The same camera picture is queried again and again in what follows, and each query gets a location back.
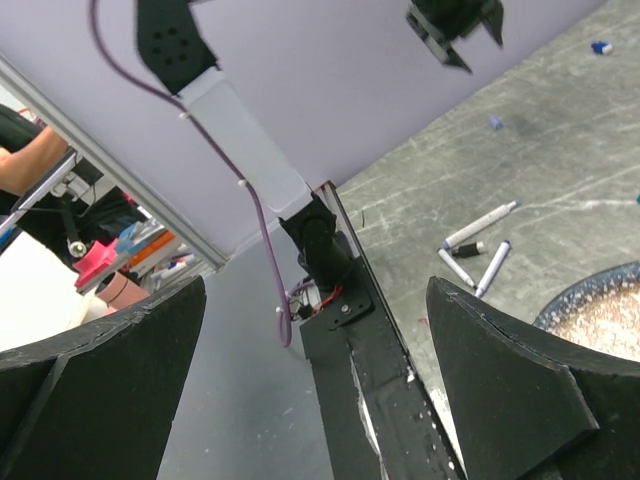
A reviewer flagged person forearm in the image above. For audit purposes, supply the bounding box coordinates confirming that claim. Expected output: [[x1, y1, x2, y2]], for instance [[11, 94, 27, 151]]
[[1, 127, 68, 197]]

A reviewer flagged white pen light blue tip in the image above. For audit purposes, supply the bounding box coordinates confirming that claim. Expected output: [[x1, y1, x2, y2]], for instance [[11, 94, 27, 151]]
[[441, 200, 521, 250]]

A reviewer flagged dark blue pen cap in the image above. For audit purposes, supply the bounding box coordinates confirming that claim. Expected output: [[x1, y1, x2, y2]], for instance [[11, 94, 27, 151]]
[[591, 41, 613, 55]]

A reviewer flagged black base frame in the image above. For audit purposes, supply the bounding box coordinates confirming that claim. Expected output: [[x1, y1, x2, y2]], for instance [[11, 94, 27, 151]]
[[301, 183, 465, 479]]

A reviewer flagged pink cup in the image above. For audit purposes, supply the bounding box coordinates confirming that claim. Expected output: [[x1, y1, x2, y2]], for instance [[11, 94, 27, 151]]
[[96, 272, 149, 314]]

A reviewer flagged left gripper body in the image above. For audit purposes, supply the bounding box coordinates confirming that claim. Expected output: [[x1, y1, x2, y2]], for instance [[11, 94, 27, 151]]
[[405, 0, 504, 73]]

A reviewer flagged white pen dark blue tip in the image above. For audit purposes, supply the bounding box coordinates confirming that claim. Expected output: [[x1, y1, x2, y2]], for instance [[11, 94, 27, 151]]
[[475, 240, 511, 298]]

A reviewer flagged white pen black tip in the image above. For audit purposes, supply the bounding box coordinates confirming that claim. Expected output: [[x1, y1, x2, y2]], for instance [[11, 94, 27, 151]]
[[437, 248, 476, 289]]

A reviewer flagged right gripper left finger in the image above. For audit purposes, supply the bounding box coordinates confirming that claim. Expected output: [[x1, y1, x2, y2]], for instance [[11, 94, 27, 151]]
[[1, 276, 206, 479]]

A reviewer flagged speckled blue rim plate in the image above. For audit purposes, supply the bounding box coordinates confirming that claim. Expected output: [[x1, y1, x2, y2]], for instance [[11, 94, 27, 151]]
[[533, 261, 639, 361]]

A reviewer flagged black pen cap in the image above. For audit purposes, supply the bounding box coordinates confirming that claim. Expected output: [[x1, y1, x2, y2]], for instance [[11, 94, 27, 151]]
[[451, 241, 487, 258]]

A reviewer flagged light blue pen cap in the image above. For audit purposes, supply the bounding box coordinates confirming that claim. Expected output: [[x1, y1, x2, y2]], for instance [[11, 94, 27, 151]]
[[489, 115, 503, 130]]

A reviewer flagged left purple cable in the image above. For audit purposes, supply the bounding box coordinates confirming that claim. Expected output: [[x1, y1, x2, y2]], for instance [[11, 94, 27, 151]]
[[88, 0, 316, 349]]

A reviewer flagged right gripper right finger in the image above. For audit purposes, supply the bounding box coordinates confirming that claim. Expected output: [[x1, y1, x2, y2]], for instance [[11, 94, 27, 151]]
[[426, 277, 639, 479]]

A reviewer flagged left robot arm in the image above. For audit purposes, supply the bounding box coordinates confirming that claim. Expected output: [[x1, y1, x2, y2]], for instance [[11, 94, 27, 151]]
[[135, 1, 505, 288]]

